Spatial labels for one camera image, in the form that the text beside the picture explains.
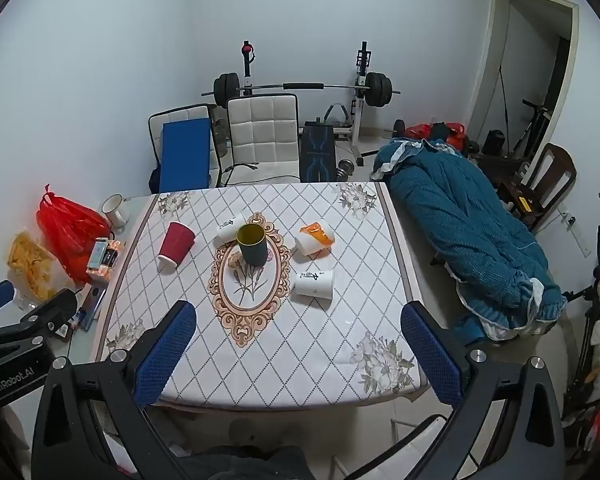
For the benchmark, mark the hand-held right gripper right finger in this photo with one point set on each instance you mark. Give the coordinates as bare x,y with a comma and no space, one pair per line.
430,355

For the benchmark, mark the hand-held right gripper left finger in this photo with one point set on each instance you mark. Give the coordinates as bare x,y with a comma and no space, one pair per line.
165,355

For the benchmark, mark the red paper cup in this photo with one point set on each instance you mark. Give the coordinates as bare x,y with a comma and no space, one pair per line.
176,246

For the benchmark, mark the white cup with black print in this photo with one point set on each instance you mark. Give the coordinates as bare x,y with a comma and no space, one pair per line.
226,230
314,284

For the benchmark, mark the dark green cup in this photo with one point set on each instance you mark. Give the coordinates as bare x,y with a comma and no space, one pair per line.
252,250

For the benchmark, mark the white cup with orange print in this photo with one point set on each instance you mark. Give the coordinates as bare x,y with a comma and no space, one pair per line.
312,242

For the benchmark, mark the clear bag of chips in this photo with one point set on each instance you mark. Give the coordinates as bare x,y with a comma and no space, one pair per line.
30,265

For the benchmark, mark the small battery pack box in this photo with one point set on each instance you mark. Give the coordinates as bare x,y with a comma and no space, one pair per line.
105,256

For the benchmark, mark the red plastic bag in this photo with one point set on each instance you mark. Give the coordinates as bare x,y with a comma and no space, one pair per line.
70,235

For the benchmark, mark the diamond patterned floral tablecloth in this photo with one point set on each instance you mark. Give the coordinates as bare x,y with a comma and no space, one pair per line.
330,325

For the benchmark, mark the teal quilted blanket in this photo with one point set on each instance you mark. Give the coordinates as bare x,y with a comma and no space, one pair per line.
470,240

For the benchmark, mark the white enamel mug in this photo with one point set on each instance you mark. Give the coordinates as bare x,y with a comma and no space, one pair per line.
116,210

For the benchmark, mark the black tripod stand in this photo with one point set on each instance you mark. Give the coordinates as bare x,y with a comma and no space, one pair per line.
587,340

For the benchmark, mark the blue cushion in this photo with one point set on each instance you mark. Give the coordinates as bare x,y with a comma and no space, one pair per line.
186,152

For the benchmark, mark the grey dumbbell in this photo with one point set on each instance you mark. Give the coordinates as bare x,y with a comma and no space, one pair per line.
345,169

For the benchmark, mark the brown wooden chair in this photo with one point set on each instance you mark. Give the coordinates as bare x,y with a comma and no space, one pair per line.
555,175

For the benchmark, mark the white quilted chair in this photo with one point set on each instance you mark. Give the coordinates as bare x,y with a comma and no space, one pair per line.
262,140

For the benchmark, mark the white barbell rack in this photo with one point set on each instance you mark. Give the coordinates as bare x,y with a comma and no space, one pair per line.
360,110

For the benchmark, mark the barbell with black plates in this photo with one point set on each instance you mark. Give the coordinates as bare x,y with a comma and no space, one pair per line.
300,86

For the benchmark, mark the white chair with black frame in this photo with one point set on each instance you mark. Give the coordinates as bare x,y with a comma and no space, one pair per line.
155,130

